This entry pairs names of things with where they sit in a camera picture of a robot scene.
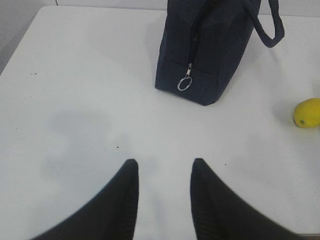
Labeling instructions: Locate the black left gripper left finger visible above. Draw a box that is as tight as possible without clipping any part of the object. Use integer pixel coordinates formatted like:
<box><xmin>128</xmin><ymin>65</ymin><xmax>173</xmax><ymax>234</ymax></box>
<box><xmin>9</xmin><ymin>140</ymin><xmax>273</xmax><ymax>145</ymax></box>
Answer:
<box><xmin>35</xmin><ymin>159</ymin><xmax>139</xmax><ymax>240</ymax></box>

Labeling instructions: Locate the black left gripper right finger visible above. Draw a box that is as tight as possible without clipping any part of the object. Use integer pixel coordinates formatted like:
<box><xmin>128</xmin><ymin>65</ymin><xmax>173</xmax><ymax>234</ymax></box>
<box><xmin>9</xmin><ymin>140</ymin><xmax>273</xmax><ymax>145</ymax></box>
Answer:
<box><xmin>190</xmin><ymin>158</ymin><xmax>302</xmax><ymax>240</ymax></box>

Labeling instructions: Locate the navy blue lunch bag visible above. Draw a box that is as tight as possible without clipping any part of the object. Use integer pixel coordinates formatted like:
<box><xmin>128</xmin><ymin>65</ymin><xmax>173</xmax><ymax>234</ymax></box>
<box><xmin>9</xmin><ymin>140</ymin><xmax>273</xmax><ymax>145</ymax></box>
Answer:
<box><xmin>155</xmin><ymin>0</ymin><xmax>285</xmax><ymax>106</ymax></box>

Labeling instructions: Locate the yellow lemon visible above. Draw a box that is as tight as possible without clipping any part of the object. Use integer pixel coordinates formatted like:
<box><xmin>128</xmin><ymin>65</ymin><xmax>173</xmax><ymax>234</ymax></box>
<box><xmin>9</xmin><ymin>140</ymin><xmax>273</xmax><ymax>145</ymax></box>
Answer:
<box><xmin>293</xmin><ymin>98</ymin><xmax>320</xmax><ymax>128</ymax></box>

